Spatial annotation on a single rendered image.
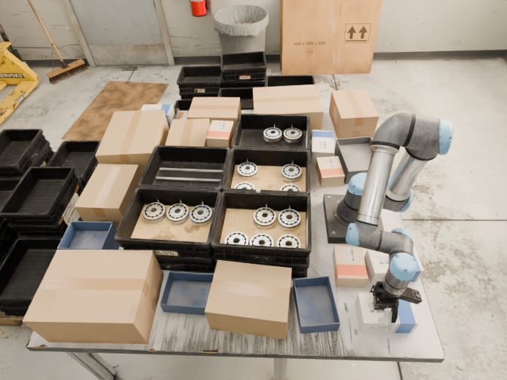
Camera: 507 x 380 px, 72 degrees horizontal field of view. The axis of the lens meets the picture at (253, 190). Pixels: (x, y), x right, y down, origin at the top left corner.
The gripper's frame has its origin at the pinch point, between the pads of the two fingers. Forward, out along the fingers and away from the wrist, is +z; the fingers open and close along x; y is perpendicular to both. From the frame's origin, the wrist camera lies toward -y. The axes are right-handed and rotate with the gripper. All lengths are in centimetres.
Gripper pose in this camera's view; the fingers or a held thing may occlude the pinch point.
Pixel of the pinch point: (385, 311)
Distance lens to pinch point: 151.6
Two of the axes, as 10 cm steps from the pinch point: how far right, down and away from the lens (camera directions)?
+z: 0.4, 6.8, 7.3
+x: -0.2, 7.3, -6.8
